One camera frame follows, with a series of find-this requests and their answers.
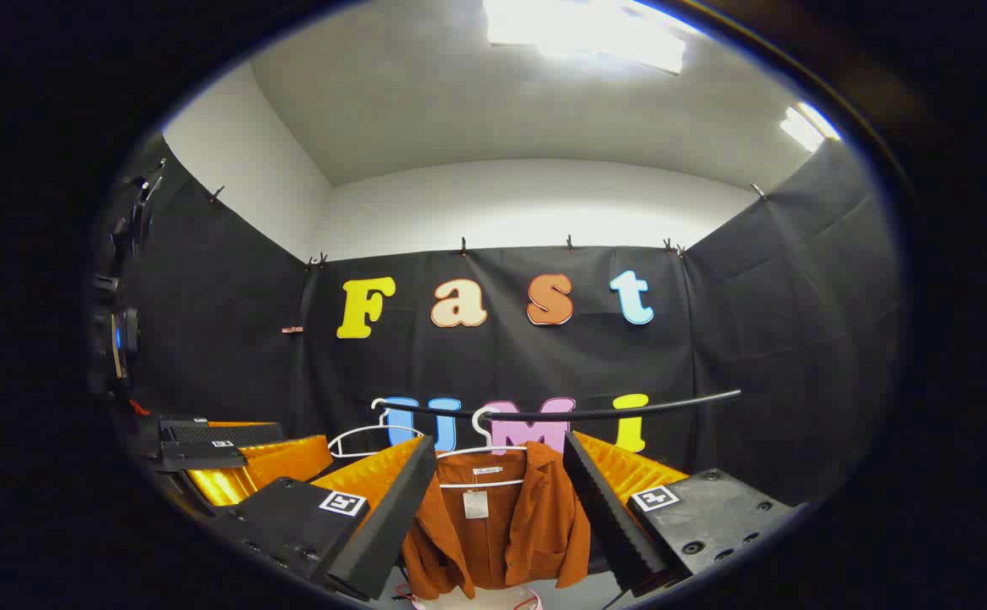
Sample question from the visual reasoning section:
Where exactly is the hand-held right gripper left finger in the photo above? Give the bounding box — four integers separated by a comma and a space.
205, 435, 439, 602

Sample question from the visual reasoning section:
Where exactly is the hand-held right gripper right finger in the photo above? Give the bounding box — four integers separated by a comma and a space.
563, 430, 799, 594

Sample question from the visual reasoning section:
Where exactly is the rust orange corduroy jacket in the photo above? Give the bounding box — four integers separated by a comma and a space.
400, 441, 592, 602

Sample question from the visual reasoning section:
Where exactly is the white pink-rimmed laundry hamper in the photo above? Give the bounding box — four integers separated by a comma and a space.
391, 585, 545, 610

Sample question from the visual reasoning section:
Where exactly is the white plastic clothes hanger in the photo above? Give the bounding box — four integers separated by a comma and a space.
327, 397, 427, 461
435, 405, 538, 491

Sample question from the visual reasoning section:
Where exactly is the black backdrop cloth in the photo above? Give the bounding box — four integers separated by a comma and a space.
99, 140, 905, 509

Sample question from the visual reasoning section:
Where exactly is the small ceiling light panel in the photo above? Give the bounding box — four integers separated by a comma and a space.
779, 102, 842, 154

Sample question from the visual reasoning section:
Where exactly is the large ceiling light panel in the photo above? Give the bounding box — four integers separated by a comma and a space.
483, 0, 687, 75

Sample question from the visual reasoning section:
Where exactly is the black clothes rail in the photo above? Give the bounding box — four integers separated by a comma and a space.
373, 389, 743, 424

